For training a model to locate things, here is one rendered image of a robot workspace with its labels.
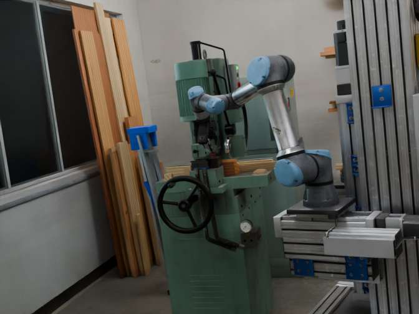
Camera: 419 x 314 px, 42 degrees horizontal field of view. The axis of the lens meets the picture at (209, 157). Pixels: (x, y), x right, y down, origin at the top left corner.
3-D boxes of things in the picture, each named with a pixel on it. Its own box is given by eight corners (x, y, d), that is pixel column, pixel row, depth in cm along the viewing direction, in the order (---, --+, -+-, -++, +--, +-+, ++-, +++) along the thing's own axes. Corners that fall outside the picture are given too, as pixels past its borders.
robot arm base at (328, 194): (344, 199, 231) (342, 176, 230) (332, 207, 218) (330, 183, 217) (310, 199, 239) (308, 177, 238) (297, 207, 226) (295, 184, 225)
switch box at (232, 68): (226, 93, 313) (223, 65, 311) (231, 92, 323) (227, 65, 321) (237, 91, 311) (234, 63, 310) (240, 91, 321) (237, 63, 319)
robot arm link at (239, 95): (302, 48, 229) (231, 92, 267) (284, 50, 222) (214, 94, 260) (310, 74, 228) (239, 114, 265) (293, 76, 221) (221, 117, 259)
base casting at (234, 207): (158, 217, 289) (156, 200, 288) (192, 195, 343) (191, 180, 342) (240, 214, 276) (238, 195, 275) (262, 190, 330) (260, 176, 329)
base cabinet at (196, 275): (174, 345, 297) (158, 218, 289) (205, 303, 352) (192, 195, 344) (255, 347, 283) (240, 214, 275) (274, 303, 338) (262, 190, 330)
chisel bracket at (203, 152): (192, 161, 291) (190, 144, 290) (200, 157, 304) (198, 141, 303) (206, 159, 289) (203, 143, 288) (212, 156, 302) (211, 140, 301)
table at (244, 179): (148, 197, 278) (147, 186, 278) (169, 185, 307) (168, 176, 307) (265, 190, 260) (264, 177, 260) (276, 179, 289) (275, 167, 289)
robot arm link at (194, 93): (194, 95, 250) (183, 91, 256) (200, 115, 257) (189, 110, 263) (206, 86, 254) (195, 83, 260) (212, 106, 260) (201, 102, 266)
